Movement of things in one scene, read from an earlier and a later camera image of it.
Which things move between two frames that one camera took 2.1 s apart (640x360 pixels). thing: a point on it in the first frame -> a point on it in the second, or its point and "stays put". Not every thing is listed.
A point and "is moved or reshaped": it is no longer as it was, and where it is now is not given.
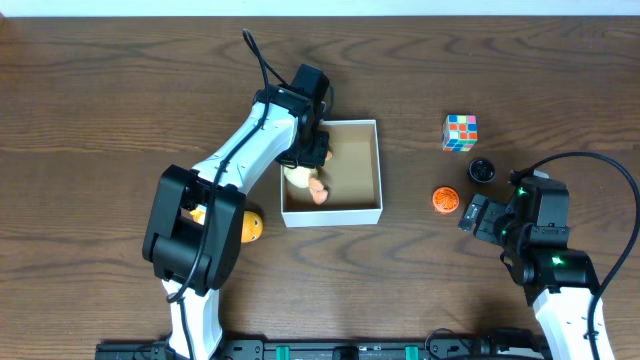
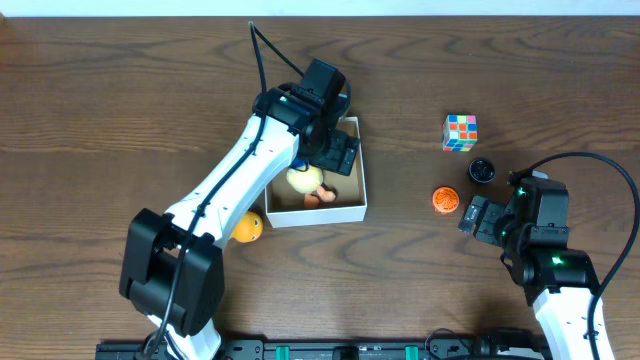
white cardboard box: [351, 176] is moved or reshaped
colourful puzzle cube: [459, 133] stays put
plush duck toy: [305, 177] is moved or reshaped
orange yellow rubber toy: [251, 224] stays put
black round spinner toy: [482, 171] stays put
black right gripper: [494, 210] stays put
